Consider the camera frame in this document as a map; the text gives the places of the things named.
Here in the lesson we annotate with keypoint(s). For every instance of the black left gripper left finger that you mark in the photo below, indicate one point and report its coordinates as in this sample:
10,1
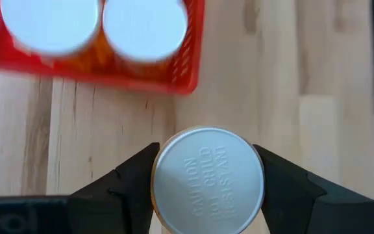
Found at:
122,201

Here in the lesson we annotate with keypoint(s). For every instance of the amber pill bottle white label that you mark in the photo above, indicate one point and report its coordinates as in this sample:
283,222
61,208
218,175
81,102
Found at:
49,22

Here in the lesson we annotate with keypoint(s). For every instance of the amber pill bottle red print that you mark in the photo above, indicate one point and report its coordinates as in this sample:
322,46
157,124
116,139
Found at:
206,182

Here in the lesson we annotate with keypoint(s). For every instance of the red plastic basket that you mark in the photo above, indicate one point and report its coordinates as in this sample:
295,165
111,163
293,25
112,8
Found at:
109,78

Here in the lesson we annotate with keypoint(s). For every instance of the small amber pill bottle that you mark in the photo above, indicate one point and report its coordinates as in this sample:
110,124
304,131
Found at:
144,26

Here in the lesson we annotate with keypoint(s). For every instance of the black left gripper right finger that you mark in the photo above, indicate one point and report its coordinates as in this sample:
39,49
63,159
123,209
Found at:
304,208

